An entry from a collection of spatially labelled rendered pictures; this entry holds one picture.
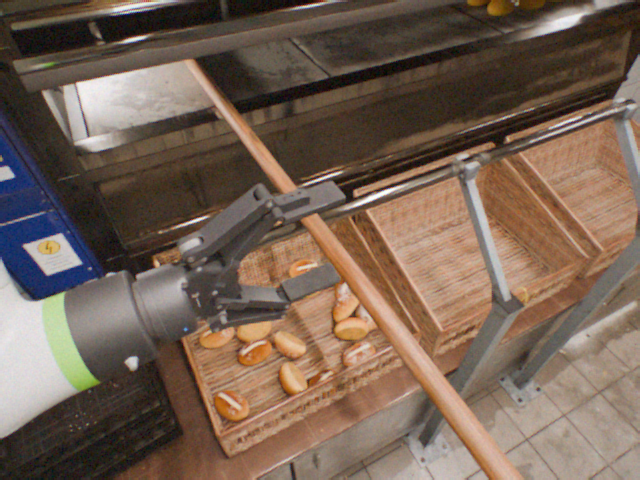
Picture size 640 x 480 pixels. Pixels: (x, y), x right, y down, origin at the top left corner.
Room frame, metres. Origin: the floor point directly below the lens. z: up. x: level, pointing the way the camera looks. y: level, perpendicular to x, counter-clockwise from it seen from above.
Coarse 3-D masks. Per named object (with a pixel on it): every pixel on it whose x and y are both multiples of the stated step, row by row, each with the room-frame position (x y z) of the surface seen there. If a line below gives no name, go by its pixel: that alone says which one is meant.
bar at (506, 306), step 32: (576, 128) 0.81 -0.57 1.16; (480, 160) 0.68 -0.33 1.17; (384, 192) 0.58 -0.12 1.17; (288, 224) 0.50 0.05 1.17; (480, 224) 0.60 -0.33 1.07; (608, 288) 0.68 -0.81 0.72; (512, 320) 0.47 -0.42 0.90; (576, 320) 0.69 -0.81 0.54; (480, 352) 0.47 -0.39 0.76; (544, 352) 0.70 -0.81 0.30; (512, 384) 0.70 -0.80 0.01; (416, 448) 0.46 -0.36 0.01; (448, 448) 0.46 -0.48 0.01
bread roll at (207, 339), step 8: (208, 328) 0.60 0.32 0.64; (232, 328) 0.61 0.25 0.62; (200, 336) 0.59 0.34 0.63; (208, 336) 0.58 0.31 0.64; (216, 336) 0.58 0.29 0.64; (224, 336) 0.58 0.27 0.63; (232, 336) 0.59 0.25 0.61; (208, 344) 0.56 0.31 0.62; (216, 344) 0.56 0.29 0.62; (224, 344) 0.57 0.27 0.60
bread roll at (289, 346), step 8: (280, 336) 0.57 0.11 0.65; (288, 336) 0.58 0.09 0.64; (280, 344) 0.55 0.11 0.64; (288, 344) 0.55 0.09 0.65; (296, 344) 0.55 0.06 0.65; (304, 344) 0.56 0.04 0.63; (280, 352) 0.54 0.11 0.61; (288, 352) 0.53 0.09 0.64; (296, 352) 0.53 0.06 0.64; (304, 352) 0.54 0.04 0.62
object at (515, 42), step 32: (512, 32) 1.28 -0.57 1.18; (544, 32) 1.28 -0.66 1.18; (576, 32) 1.34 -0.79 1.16; (384, 64) 1.08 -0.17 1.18; (416, 64) 1.08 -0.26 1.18; (448, 64) 1.11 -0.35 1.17; (256, 96) 0.92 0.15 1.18; (288, 96) 0.92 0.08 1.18; (320, 96) 0.93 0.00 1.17; (352, 96) 0.98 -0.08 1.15; (128, 128) 0.78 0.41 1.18; (160, 128) 0.78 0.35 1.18; (192, 128) 0.79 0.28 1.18; (224, 128) 0.82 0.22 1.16; (96, 160) 0.70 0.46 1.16
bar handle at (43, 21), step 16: (144, 0) 0.69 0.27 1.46; (160, 0) 0.70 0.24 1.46; (176, 0) 0.71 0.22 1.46; (192, 0) 0.72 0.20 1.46; (208, 0) 0.73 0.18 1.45; (224, 0) 0.74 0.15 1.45; (48, 16) 0.63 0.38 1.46; (64, 16) 0.63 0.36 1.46; (80, 16) 0.64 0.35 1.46; (96, 16) 0.65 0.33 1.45; (112, 16) 0.66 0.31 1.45; (224, 16) 0.73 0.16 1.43; (16, 32) 0.60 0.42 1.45; (96, 32) 0.64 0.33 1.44
